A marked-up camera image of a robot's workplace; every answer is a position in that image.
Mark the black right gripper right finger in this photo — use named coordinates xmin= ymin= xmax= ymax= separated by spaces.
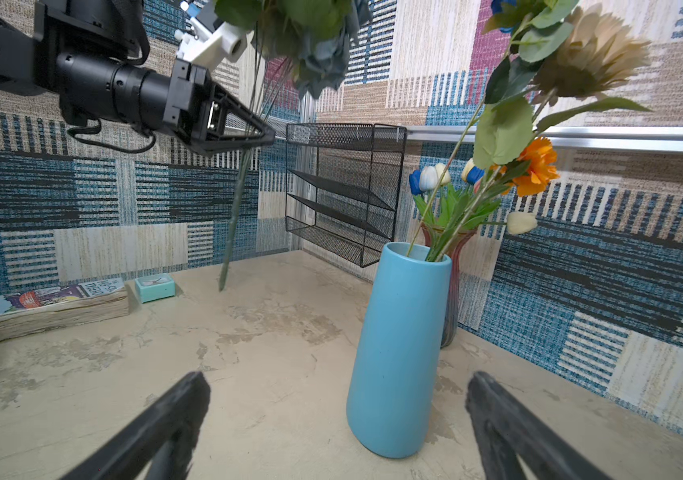
xmin=465 ymin=371 xmax=607 ymax=479

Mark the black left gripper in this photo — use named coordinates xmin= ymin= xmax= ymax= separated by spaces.
xmin=160 ymin=59 xmax=275 ymax=156

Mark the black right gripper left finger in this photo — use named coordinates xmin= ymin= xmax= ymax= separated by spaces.
xmin=64 ymin=371 xmax=210 ymax=479

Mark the teal cylindrical vase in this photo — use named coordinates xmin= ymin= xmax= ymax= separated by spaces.
xmin=347 ymin=242 xmax=453 ymax=459

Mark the blue hydrangea flower bunch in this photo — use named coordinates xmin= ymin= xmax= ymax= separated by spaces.
xmin=214 ymin=0 xmax=373 ymax=293

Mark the red ribbed glass vase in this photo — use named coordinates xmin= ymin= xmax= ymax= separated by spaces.
xmin=441 ymin=229 xmax=477 ymax=348

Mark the white tulip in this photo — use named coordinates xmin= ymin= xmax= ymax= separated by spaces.
xmin=483 ymin=212 xmax=539 ymax=235

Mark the cream tulip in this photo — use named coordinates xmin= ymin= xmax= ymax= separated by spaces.
xmin=433 ymin=163 xmax=451 ymax=202

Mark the orange marigold flower stem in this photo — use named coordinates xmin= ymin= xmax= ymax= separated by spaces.
xmin=457 ymin=137 xmax=559 ymax=231

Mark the dark blue tulip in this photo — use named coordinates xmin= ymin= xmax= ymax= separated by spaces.
xmin=467 ymin=167 xmax=485 ymax=185

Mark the yellow tulip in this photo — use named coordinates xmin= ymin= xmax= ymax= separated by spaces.
xmin=461 ymin=158 xmax=477 ymax=184

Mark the dark blue rose stem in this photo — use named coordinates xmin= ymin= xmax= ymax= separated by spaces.
xmin=419 ymin=1 xmax=577 ymax=261

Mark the orange and beige flower sprig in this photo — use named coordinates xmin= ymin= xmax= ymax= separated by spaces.
xmin=436 ymin=4 xmax=655 ymax=262

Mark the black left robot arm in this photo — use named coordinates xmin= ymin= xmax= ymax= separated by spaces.
xmin=0 ymin=1 xmax=275 ymax=156

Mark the small teal box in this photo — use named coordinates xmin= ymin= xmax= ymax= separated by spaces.
xmin=134 ymin=273 xmax=176 ymax=304

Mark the colourful paperback book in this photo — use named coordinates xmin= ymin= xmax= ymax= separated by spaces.
xmin=0 ymin=277 xmax=129 ymax=342

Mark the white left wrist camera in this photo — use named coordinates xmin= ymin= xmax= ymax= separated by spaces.
xmin=174 ymin=1 xmax=247 ymax=71

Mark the black wire shelf rack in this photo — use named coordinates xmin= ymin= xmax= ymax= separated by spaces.
xmin=284 ymin=123 xmax=407 ymax=268

